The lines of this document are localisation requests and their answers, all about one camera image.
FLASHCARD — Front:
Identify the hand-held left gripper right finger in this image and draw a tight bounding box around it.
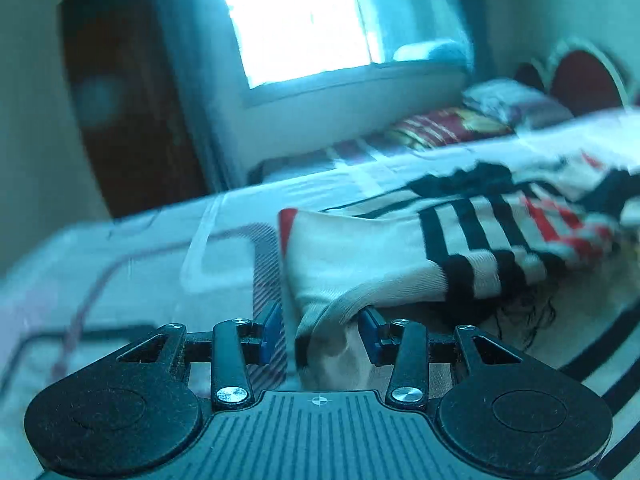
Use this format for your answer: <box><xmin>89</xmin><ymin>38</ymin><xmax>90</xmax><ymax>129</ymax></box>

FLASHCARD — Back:
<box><xmin>357</xmin><ymin>306</ymin><xmax>526</xmax><ymax>406</ymax></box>

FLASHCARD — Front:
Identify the light blue cloth bundle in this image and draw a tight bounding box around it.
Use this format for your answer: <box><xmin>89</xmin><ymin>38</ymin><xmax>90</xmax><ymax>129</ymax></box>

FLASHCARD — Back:
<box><xmin>392</xmin><ymin>39</ymin><xmax>468</xmax><ymax>66</ymax></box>

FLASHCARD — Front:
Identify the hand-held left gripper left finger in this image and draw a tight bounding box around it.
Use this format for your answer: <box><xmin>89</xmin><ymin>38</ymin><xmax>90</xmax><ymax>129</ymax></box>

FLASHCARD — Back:
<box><xmin>116</xmin><ymin>301</ymin><xmax>284</xmax><ymax>411</ymax></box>

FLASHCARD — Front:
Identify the bright window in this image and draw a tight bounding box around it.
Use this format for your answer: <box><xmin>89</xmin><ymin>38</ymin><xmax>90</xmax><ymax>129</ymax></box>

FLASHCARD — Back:
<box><xmin>205</xmin><ymin>0</ymin><xmax>473</xmax><ymax>106</ymax></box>

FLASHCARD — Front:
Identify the red white headboard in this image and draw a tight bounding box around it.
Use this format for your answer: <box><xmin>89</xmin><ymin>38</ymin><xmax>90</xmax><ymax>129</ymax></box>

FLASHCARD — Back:
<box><xmin>515</xmin><ymin>37</ymin><xmax>636</xmax><ymax>116</ymax></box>

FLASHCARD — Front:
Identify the bed with patterned sheet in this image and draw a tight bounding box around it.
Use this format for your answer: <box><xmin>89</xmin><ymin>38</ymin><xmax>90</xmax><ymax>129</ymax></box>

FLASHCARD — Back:
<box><xmin>0</xmin><ymin>110</ymin><xmax>640</xmax><ymax>480</ymax></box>

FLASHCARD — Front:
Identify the striped pillow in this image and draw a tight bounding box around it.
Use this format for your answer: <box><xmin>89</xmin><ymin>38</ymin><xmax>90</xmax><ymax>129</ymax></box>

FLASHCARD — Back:
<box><xmin>462</xmin><ymin>78</ymin><xmax>573</xmax><ymax>128</ymax></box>

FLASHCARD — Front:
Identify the black red striped white shirt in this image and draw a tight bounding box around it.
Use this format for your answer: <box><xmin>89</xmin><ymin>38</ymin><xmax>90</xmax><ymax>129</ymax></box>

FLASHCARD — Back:
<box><xmin>277</xmin><ymin>160</ymin><xmax>640</xmax><ymax>391</ymax></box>

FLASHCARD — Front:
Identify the red printed pillow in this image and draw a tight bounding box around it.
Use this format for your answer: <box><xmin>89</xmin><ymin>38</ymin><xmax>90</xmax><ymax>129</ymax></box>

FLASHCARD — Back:
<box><xmin>390</xmin><ymin>107</ymin><xmax>516</xmax><ymax>151</ymax></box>

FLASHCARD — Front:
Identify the dark wooden door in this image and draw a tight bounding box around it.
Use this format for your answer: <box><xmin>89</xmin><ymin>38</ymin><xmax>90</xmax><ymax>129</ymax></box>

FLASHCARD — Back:
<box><xmin>59</xmin><ymin>0</ymin><xmax>208</xmax><ymax>218</ymax></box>

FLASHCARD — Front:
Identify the blue curtain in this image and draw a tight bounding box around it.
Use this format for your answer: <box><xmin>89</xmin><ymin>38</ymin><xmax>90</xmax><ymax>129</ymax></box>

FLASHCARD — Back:
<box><xmin>150</xmin><ymin>0</ymin><xmax>251</xmax><ymax>191</ymax></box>
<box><xmin>440</xmin><ymin>0</ymin><xmax>496</xmax><ymax>81</ymax></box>

